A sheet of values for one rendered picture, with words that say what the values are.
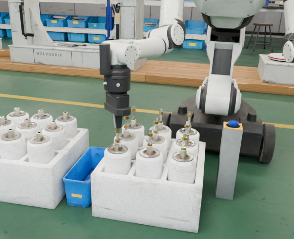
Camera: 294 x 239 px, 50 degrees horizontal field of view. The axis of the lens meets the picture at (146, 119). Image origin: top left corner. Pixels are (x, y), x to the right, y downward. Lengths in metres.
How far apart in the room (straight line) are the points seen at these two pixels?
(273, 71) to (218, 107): 1.74
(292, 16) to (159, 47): 0.49
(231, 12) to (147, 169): 0.69
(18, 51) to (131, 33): 1.31
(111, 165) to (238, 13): 0.76
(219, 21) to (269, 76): 1.79
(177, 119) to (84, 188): 0.64
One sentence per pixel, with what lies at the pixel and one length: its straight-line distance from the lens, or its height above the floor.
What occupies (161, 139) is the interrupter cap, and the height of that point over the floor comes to 0.25.
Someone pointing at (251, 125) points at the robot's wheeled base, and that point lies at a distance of 1.62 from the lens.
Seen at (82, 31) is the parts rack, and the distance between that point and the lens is 6.28.
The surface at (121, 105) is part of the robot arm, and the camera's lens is 1.03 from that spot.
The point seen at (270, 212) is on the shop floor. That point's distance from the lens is 1.36.
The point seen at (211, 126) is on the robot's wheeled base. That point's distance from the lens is 1.59.
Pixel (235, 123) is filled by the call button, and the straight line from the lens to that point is 1.24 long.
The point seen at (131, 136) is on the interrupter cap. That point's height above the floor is 0.25.
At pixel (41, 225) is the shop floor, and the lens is 1.23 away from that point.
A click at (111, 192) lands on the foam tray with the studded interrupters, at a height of 0.12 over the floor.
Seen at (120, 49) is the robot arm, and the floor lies 0.61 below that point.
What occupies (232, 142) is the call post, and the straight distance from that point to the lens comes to 1.25.
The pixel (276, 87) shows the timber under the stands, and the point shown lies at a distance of 3.09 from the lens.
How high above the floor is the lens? 0.75
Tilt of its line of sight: 20 degrees down
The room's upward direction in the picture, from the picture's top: 2 degrees clockwise
